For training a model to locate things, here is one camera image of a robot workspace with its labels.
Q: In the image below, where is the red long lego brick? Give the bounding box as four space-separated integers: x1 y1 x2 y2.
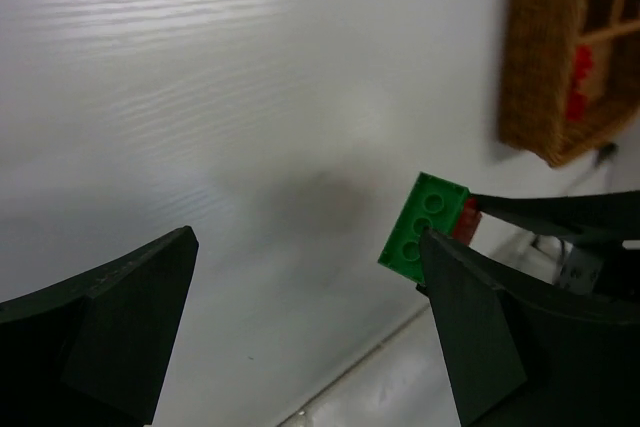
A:
566 44 594 122

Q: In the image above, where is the red flower picture lego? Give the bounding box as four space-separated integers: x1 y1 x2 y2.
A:
451 197 482 246

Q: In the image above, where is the wicker divided basket tray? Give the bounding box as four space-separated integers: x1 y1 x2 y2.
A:
497 0 639 168

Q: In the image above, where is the green lego base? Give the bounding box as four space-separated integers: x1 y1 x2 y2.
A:
378 172 470 285

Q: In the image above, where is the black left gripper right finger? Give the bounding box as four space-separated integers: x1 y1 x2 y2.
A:
420 229 639 426

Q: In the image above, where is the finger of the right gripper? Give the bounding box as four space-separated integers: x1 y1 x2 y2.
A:
474 191 639 242

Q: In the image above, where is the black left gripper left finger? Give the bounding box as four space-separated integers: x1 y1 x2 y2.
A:
1 226 199 427

